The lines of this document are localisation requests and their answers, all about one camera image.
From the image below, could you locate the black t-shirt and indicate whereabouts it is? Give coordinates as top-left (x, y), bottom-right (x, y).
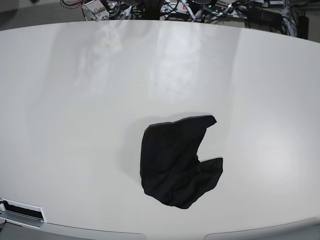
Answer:
top-left (139, 115), bottom-right (223, 210)

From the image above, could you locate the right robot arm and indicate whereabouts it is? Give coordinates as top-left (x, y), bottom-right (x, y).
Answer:
top-left (81, 0), bottom-right (120, 22)

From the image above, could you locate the white power strip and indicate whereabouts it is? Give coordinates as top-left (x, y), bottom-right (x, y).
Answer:
top-left (160, 2), bottom-right (188, 14)

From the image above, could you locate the black power adapter box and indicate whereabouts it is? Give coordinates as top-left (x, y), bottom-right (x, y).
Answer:
top-left (296, 15), bottom-right (310, 40)

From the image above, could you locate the table cable grommet slot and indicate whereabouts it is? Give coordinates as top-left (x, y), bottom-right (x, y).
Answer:
top-left (0, 198), bottom-right (47, 229)

